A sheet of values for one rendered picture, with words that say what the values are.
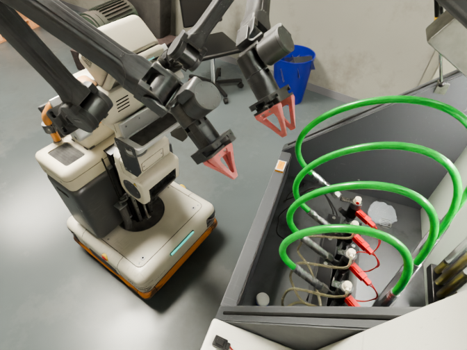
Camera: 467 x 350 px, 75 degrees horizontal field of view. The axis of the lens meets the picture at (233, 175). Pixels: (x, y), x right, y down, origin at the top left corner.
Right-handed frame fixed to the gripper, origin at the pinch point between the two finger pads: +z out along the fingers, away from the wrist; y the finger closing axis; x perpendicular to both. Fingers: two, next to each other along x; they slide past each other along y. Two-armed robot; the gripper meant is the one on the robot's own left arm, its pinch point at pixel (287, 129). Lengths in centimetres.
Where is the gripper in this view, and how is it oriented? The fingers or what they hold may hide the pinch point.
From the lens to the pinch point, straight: 74.4
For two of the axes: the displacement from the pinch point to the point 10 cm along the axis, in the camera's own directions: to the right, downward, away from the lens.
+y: 5.5, -4.4, 7.1
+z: 5.0, 8.5, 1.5
